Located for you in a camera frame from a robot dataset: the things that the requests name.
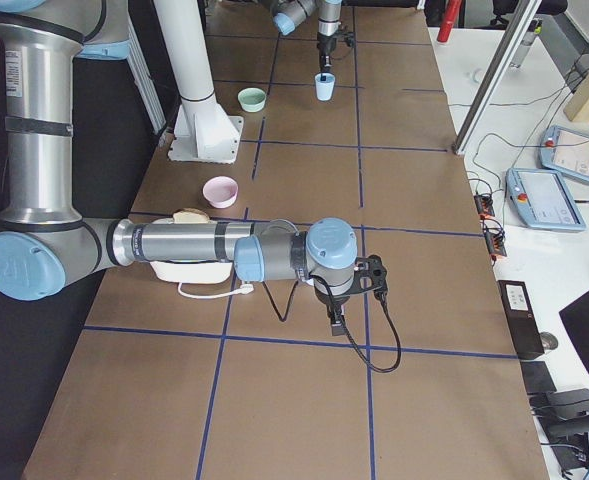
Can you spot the near teach pendant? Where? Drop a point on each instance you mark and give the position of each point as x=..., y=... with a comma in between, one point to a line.
x=542, y=200

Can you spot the aluminium frame post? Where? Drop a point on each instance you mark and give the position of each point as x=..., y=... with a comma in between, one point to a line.
x=512, y=49

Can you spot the mint green bowl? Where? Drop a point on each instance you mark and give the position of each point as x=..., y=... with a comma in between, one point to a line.
x=252, y=99

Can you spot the light blue cup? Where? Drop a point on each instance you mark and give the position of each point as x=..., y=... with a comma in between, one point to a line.
x=324, y=86

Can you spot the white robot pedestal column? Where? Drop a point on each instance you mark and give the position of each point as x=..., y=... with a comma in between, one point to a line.
x=203, y=132

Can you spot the teach pendant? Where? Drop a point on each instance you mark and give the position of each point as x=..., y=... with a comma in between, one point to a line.
x=566, y=151
x=542, y=200

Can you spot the red fire extinguisher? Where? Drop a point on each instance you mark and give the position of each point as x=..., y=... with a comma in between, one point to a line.
x=449, y=17

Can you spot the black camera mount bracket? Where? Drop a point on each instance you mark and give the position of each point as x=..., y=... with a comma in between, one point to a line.
x=370, y=275

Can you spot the toast bread slice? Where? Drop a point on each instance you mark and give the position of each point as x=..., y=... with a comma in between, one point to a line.
x=190, y=216

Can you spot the orange black connector strip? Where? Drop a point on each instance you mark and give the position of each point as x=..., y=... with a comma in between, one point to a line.
x=492, y=229

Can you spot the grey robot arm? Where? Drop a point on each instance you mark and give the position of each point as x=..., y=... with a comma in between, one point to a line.
x=288, y=15
x=46, y=244

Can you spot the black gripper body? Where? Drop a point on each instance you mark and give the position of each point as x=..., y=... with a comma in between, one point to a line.
x=335, y=303
x=325, y=44

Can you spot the pink bowl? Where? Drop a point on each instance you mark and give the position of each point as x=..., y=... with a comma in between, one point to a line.
x=220, y=192

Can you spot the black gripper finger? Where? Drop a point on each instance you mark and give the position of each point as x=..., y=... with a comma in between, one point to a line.
x=324, y=66
x=336, y=325

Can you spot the far teach pendant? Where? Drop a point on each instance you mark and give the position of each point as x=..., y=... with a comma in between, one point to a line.
x=566, y=151

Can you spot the black box with label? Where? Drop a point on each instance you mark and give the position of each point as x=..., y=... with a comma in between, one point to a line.
x=520, y=318

